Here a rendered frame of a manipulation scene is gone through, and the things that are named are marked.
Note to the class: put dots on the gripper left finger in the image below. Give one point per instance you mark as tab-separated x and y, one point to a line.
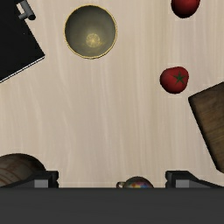
43	179

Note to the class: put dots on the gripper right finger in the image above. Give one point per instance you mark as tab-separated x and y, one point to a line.
180	179

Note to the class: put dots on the brown wooden bowl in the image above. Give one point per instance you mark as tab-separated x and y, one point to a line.
16	169

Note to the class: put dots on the brown cutting board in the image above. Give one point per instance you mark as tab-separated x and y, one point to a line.
210	122

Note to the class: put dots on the red tomato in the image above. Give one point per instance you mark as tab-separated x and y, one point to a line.
174	79
185	7

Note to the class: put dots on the cabinet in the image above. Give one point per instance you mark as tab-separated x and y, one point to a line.
16	43

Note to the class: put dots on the grey gold-rimmed bowl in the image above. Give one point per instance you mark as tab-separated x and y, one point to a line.
90	31

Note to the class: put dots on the colourful mug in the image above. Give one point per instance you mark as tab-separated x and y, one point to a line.
135	183

